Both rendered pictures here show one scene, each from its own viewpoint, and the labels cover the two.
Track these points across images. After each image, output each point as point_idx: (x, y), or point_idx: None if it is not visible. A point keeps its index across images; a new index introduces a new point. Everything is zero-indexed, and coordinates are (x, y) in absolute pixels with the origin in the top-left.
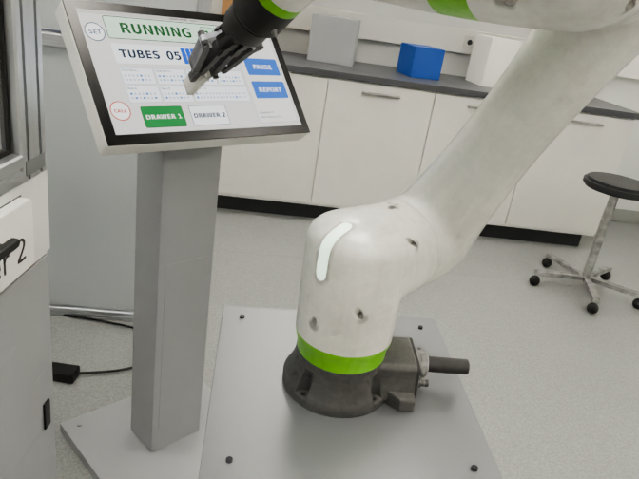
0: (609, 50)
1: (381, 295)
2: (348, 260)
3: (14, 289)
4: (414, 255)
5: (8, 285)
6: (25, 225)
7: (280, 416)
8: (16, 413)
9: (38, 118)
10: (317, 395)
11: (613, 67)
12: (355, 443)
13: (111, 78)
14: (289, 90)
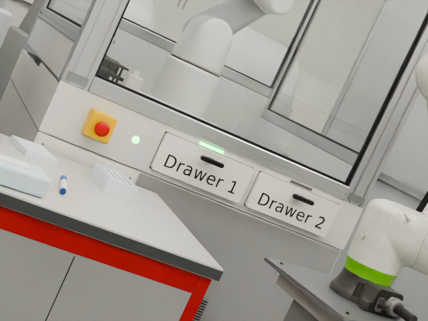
0: None
1: (374, 228)
2: (369, 204)
3: (309, 242)
4: (402, 222)
5: (307, 237)
6: (328, 214)
7: (316, 279)
8: (272, 307)
9: (371, 181)
10: (335, 279)
11: None
12: (324, 290)
13: None
14: None
